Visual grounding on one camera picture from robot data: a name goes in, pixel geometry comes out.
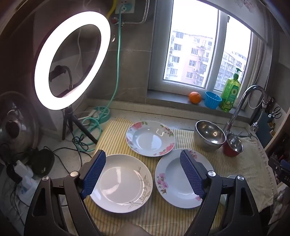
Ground yellow pipe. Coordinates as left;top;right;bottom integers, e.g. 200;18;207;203
106;0;118;17

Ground white charger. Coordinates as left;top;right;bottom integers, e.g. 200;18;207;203
14;161;28;176

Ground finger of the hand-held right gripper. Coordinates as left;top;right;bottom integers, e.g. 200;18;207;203
277;167;290;183
268;154;290;169

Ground plate small pink flowers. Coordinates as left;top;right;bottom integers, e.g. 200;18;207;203
155;148;214;209

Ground chrome faucet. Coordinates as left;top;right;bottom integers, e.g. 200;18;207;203
223;85;269;137

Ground white plate grey leaf print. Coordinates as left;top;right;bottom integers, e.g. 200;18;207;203
89;154;153;207

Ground yellow striped towel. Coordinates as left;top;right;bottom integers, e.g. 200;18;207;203
85;117;279;235

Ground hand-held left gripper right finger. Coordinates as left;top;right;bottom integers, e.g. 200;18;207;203
180;148;272;236

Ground white plug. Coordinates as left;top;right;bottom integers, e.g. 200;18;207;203
78;110;98;119

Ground black phone clamp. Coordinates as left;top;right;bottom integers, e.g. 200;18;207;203
49;65;75;91

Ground white wall socket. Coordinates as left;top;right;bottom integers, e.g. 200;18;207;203
115;0;136;14

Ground plate large pink flowers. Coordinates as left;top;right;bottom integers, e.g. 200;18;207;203
126;121;176;157

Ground ring light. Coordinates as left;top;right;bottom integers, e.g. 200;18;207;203
34;4;111;111

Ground clear plastic bag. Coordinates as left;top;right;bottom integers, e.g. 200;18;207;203
16;176;41;205

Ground black cables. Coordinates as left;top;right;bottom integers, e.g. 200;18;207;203
52;134;92;182

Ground metal sprayer hose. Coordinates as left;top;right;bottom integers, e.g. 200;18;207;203
248;91;273;132

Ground green dish soap bottle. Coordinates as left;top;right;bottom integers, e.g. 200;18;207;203
219;68;243;112

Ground small red bowl steel inside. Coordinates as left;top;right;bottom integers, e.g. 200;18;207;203
222;133;244;157

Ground teal power cord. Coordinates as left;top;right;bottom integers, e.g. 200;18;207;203
72;6;127;152

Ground large steel bowl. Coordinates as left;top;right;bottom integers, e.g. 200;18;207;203
194;120;226;152

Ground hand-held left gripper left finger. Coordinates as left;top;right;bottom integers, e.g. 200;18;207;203
24;149;107;236

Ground metal flexible pipe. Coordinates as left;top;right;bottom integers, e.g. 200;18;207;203
118;0;151;26

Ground scissors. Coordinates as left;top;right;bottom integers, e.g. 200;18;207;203
268;105;282;118

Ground dark teal utensil holder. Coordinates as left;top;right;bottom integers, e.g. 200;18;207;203
254;107;283;148

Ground orange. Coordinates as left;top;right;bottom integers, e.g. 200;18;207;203
189;91;202;105

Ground grey window sill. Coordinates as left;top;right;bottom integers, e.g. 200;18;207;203
145;89;254;118

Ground round teal power strip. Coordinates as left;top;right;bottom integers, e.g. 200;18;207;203
92;106;111;124

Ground blue ribbed cup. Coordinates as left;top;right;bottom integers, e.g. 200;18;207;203
204;91;222;110

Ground window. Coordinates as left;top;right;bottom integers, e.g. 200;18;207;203
148;0;272;96

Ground black oval device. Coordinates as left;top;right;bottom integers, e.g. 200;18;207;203
32;148;55;177

